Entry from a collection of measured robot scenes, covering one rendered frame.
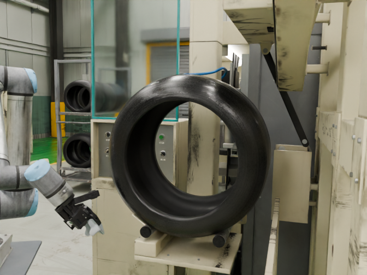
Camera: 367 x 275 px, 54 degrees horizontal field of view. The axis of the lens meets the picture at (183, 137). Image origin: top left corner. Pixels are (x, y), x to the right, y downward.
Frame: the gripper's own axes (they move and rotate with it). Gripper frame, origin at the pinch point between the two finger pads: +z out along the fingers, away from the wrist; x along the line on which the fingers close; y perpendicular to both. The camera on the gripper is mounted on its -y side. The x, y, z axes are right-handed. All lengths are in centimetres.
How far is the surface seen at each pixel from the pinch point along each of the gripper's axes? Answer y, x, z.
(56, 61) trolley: -253, -323, -76
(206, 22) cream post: -83, 37, -37
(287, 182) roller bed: -49, 51, 31
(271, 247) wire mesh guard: -2, 70, 14
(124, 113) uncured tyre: -24.5, 26.5, -32.3
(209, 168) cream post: -48, 20, 15
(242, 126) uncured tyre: -33, 61, -9
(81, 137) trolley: -209, -334, 25
